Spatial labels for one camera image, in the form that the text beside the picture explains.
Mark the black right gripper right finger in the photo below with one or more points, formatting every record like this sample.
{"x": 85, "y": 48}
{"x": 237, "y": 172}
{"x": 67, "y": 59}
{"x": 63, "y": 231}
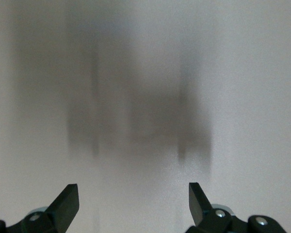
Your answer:
{"x": 198, "y": 206}

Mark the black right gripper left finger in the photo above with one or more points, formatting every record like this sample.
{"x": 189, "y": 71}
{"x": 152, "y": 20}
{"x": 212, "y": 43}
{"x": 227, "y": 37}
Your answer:
{"x": 65, "y": 206}

